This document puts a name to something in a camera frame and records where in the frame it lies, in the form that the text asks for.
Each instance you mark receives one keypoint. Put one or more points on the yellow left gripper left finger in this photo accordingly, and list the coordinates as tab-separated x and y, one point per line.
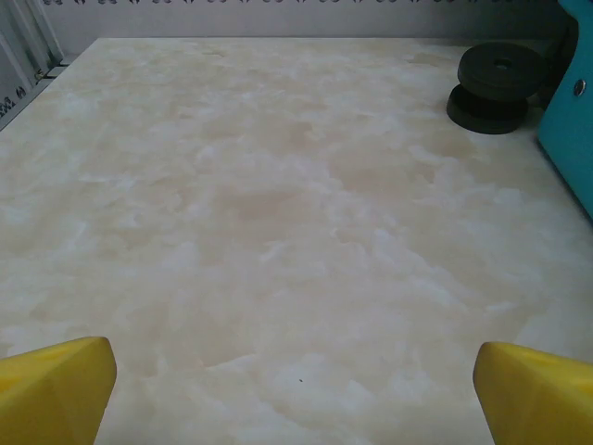
51	394

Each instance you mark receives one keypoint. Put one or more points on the aluminium frame post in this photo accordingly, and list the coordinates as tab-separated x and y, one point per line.
28	32

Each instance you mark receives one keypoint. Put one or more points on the aluminium side rail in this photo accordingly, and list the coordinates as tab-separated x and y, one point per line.
28	95

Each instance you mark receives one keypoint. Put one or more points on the turquoise hard-shell suitcase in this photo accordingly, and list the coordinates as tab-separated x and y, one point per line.
570	120

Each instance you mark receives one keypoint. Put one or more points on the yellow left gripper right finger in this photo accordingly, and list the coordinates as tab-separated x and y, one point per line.
537	403

